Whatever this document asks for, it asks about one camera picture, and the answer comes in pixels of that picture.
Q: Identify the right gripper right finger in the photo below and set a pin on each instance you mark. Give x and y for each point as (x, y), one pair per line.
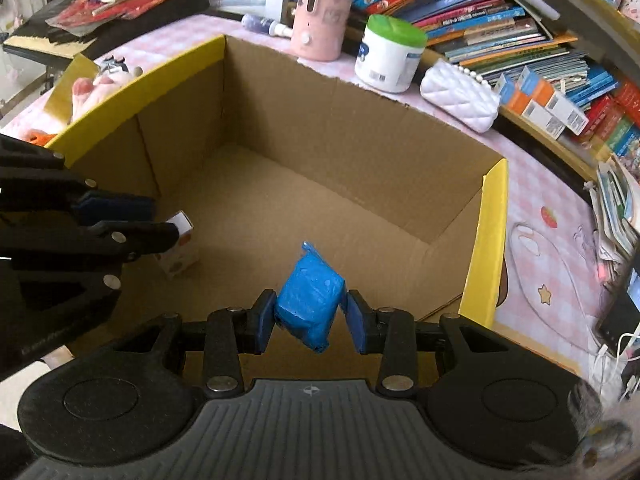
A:
(391, 334)

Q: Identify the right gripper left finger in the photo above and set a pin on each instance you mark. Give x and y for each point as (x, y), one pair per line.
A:
(228, 334)

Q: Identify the blue packet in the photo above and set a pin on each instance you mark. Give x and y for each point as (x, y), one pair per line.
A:
(308, 301)

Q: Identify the small white red box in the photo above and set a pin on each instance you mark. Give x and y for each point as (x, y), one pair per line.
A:
(185, 252)

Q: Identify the pink paw plush toy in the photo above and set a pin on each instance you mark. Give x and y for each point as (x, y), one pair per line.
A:
(88, 93)

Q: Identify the grey mouse toy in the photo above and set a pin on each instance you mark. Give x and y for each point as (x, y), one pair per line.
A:
(115, 64)

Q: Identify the pink chick plush toy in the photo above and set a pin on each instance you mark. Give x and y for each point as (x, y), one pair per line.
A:
(37, 137)

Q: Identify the yellow tape roll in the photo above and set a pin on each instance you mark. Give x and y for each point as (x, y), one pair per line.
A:
(59, 105)

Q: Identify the pink checkered tablecloth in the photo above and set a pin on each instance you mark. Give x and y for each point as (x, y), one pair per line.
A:
(549, 291)

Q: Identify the yellow cardboard box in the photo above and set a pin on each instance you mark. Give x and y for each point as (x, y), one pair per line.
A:
(263, 155)

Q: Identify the black electronic keyboard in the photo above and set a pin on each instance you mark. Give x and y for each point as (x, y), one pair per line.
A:
(39, 42)

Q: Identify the black smartphone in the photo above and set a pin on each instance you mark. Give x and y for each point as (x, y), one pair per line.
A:
(621, 315)

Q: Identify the red papers pile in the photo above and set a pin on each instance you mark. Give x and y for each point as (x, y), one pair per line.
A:
(82, 17)

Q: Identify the white quilted purse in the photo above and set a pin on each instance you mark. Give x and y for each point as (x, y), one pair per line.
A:
(461, 94)

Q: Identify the orange white medicine box lower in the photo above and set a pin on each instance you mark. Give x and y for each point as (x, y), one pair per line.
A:
(517, 102)

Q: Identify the orange white medicine box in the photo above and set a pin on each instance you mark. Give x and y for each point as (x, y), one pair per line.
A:
(517, 102)
(557, 103)

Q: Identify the stack of papers and magazines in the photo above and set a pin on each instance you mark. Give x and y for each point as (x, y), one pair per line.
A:
(614, 199)

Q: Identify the white jar green lid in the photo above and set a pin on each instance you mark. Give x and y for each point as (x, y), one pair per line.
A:
(389, 53)

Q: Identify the orange white medicine box upper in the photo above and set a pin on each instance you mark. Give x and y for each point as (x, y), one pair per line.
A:
(557, 103)

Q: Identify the spray bottle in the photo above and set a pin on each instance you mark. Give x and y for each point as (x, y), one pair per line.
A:
(266, 26)

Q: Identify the row of leaning books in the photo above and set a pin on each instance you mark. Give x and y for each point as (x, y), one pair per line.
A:
(501, 38)

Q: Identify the pink humidifier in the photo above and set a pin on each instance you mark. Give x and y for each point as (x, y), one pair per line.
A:
(319, 29)

